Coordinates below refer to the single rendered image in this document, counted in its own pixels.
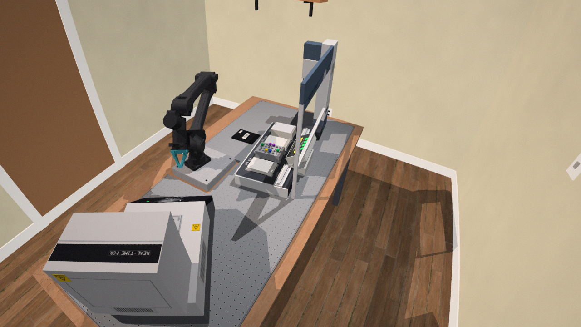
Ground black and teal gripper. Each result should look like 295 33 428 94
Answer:
169 129 190 168

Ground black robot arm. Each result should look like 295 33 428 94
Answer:
163 71 218 171

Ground black flat rectangular pad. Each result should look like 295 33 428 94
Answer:
231 129 261 144

